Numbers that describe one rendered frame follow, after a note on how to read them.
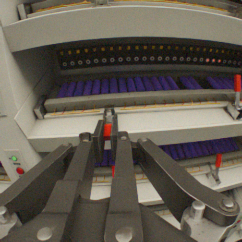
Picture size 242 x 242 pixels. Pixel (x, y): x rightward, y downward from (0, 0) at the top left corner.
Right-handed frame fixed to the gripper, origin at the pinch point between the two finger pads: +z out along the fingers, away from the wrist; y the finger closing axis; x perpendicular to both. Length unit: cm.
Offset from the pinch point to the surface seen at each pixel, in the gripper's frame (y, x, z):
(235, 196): 44, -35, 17
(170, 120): 11.4, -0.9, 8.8
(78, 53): -7.2, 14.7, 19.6
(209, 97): 22.5, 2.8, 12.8
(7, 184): -33.1, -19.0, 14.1
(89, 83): -4.8, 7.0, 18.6
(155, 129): 7.9, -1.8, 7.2
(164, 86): 12.6, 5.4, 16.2
